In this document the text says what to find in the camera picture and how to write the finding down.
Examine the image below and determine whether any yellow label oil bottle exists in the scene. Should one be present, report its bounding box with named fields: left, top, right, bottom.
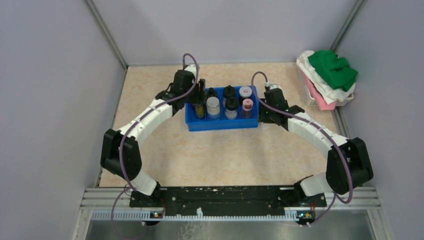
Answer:
left=193, top=103, right=206, bottom=119

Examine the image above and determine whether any silver cap white bead jar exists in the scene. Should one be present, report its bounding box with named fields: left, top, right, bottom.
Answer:
left=206, top=96, right=221, bottom=120

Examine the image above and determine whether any pink cap bottle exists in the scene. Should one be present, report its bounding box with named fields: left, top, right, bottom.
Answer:
left=241, top=98, right=254, bottom=119

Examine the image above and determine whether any white lid brown jar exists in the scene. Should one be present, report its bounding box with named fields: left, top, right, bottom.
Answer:
left=238, top=85, right=253, bottom=105

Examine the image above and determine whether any black pourer cap grain jar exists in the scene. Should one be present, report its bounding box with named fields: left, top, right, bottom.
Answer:
left=222, top=85, right=236, bottom=100

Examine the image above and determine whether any blue plastic divided bin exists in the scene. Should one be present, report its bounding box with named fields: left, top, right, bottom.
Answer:
left=185, top=87, right=259, bottom=132

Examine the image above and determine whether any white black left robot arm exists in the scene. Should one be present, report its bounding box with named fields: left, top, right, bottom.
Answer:
left=100, top=64, right=204, bottom=207

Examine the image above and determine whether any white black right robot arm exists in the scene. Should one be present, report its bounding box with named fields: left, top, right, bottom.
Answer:
left=259, top=87, right=374, bottom=206

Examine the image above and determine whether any white laundry basket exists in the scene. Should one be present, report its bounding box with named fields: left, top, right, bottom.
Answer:
left=297, top=68, right=354, bottom=111

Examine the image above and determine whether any pink cloth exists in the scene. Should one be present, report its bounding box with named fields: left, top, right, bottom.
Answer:
left=304, top=77, right=337, bottom=111

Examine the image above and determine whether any white cloth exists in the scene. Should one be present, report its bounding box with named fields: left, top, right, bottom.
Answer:
left=296, top=50, right=356, bottom=105

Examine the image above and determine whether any green cloth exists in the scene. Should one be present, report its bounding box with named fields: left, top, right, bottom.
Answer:
left=307, top=50, right=358, bottom=92

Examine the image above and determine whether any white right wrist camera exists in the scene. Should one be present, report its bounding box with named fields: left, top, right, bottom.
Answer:
left=264, top=82, right=282, bottom=91

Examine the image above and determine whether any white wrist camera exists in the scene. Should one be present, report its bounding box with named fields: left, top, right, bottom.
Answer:
left=264, top=82, right=282, bottom=91
left=183, top=64, right=197, bottom=76

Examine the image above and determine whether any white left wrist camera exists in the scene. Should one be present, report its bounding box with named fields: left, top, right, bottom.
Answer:
left=183, top=64, right=197, bottom=76

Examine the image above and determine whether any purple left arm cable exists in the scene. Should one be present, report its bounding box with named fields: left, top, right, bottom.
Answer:
left=110, top=53, right=200, bottom=240

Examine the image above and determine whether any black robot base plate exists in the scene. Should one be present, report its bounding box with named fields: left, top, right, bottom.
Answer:
left=129, top=185, right=327, bottom=208

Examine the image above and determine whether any aluminium frame rail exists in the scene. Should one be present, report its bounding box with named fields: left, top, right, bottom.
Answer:
left=72, top=186, right=393, bottom=240

